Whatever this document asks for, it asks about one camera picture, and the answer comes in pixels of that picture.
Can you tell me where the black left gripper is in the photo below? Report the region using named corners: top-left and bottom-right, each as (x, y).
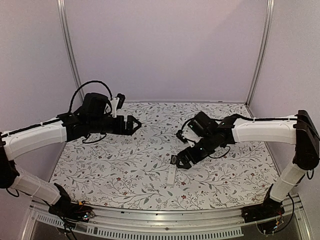
top-left (88, 114), bottom-right (142, 135)

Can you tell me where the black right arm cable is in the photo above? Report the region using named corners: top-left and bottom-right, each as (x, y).
top-left (180, 118), bottom-right (195, 133)

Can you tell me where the right aluminium frame post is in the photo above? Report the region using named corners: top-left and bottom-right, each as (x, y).
top-left (245, 0), bottom-right (275, 107)

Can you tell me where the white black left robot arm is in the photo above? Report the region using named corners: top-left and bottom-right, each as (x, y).
top-left (0, 92), bottom-right (142, 217)

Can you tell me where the white remote control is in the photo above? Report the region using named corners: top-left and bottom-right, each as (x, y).
top-left (166, 155), bottom-right (177, 187)

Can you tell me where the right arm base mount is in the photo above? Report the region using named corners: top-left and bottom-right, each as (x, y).
top-left (241, 197), bottom-right (285, 223)

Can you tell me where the left aluminium frame post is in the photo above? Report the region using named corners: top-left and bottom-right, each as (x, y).
top-left (56, 0), bottom-right (82, 89)

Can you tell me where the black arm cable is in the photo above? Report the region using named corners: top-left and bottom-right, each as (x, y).
top-left (180, 118), bottom-right (195, 133)
top-left (68, 80), bottom-right (113, 115)

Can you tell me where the floral patterned table mat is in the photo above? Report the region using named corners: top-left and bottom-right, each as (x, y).
top-left (50, 102), bottom-right (279, 211)

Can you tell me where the aluminium frame post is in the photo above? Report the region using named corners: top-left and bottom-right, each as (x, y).
top-left (56, 0), bottom-right (82, 89)
top-left (245, 0), bottom-right (275, 107)

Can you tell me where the front aluminium rail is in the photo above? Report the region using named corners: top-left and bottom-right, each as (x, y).
top-left (21, 194), bottom-right (316, 240)

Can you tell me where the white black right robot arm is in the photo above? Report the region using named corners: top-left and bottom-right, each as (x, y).
top-left (175, 110), bottom-right (320, 218)

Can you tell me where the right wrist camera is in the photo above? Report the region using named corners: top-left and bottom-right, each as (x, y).
top-left (176, 130), bottom-right (201, 147)

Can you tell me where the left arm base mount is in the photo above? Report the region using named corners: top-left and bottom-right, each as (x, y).
top-left (48, 183), bottom-right (95, 222)

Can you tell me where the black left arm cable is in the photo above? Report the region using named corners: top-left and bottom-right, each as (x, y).
top-left (68, 80), bottom-right (113, 115)

